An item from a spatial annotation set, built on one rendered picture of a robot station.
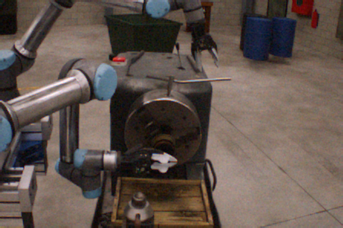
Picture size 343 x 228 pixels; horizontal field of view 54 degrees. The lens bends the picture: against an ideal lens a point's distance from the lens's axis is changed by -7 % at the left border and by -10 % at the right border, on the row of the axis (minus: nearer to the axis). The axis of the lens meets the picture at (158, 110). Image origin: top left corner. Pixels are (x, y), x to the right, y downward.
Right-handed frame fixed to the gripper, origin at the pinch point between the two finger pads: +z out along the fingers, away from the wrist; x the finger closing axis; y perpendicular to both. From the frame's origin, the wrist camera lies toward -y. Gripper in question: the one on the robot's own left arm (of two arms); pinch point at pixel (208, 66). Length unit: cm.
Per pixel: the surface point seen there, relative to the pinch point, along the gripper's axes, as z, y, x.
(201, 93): 13.2, -7.4, -5.7
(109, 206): 62, -13, -68
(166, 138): 16.3, 18.9, -23.5
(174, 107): 9.5, 8.4, -18.0
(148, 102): 4.7, 8.4, -26.8
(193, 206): 42, 30, -21
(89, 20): 39, -979, -245
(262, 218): 150, -71, 17
